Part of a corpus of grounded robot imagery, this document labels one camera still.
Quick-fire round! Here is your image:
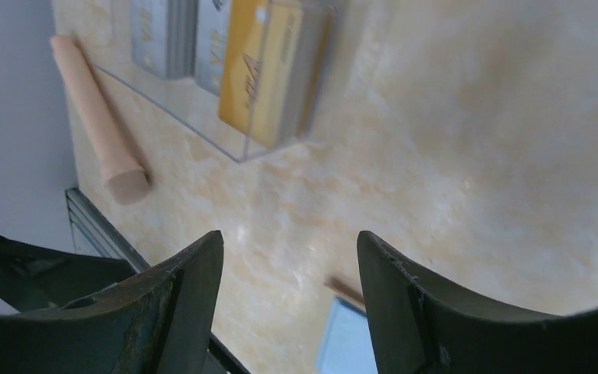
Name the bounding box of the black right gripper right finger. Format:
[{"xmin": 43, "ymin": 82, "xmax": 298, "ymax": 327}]
[{"xmin": 357, "ymin": 231, "xmax": 598, "ymax": 373}]

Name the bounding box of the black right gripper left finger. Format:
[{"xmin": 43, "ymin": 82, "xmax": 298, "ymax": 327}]
[{"xmin": 0, "ymin": 231, "xmax": 223, "ymax": 373}]

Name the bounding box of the gold credit card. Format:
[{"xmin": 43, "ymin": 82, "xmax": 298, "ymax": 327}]
[{"xmin": 218, "ymin": 0, "xmax": 304, "ymax": 148}]

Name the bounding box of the clear acrylic card box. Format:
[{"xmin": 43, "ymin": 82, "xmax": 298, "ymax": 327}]
[{"xmin": 94, "ymin": 1, "xmax": 338, "ymax": 162}]

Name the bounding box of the silver credit card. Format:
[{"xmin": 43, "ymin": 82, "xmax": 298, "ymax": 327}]
[
  {"xmin": 194, "ymin": 0, "xmax": 231, "ymax": 97},
  {"xmin": 130, "ymin": 0, "xmax": 197, "ymax": 79}
]

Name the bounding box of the pink wooden cylinder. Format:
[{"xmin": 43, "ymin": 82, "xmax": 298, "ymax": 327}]
[{"xmin": 50, "ymin": 35, "xmax": 151, "ymax": 205}]

